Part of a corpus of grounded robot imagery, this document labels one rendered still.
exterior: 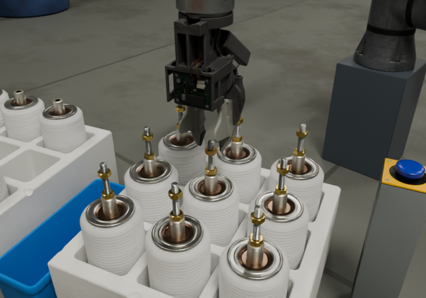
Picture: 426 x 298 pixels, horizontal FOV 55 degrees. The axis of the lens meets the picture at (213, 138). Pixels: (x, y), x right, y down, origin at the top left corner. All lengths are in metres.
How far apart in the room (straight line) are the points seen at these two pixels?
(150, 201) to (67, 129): 0.33
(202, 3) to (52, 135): 0.57
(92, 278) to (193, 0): 0.42
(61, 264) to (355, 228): 0.66
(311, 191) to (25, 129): 0.67
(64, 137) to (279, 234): 0.55
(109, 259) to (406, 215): 0.45
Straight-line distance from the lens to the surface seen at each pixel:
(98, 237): 0.64
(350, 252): 0.98
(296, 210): 0.65
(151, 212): 0.73
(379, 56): 1.11
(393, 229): 0.70
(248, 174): 0.76
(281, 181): 0.62
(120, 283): 0.65
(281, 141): 1.33
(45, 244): 0.91
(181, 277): 0.60
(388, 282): 0.77
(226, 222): 0.69
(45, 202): 0.92
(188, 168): 0.80
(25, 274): 0.90
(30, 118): 1.04
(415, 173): 0.66
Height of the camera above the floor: 0.67
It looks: 30 degrees down
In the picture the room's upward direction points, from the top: straight up
